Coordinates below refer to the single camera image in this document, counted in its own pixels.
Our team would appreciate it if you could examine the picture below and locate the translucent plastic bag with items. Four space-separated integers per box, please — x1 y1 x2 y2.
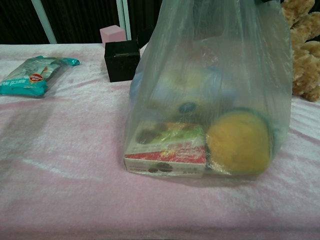
124 0 294 179

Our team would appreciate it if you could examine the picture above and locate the brown teddy bear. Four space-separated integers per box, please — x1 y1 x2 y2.
281 0 320 102

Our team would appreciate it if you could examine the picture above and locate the blue white soft item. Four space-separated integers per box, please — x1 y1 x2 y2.
147 67 241 118

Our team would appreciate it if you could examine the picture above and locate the yellow plush ball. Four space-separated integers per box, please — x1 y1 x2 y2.
206 107 273 175

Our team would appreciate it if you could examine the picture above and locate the pink foam cube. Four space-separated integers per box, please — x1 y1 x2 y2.
99 24 125 48

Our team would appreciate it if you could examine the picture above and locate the black open box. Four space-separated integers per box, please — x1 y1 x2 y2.
104 39 141 83

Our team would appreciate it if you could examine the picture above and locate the red white green carton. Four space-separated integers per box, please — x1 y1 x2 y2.
124 121 208 179

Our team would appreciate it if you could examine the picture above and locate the teal snack packet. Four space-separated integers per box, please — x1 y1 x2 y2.
0 56 81 97

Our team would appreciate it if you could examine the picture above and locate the pink velvet table cloth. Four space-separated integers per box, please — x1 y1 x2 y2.
0 43 320 240

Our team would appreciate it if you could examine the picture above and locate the white frame post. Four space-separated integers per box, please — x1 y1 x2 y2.
116 0 132 41
31 0 58 45

